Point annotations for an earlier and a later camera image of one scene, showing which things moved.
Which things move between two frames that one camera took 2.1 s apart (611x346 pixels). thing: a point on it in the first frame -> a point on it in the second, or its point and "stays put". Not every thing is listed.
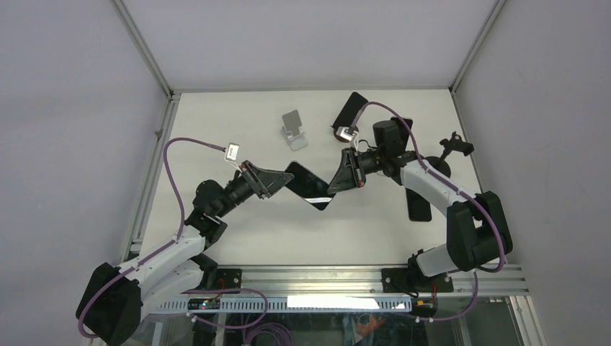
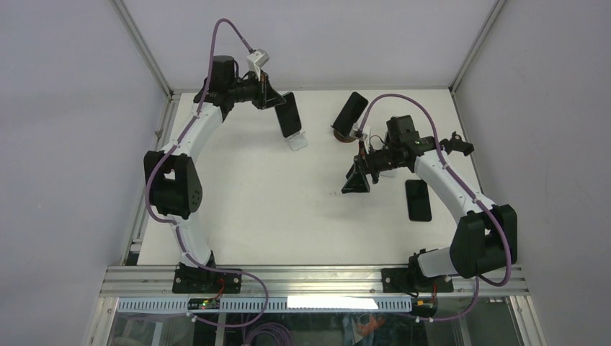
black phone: x=418 y=207 stays put
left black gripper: x=264 y=182 -> x=267 y=96
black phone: x=309 y=186 -> x=288 y=116
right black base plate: x=407 y=280 stays put
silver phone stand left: x=292 y=130 stays put
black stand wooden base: x=340 y=137 stays put
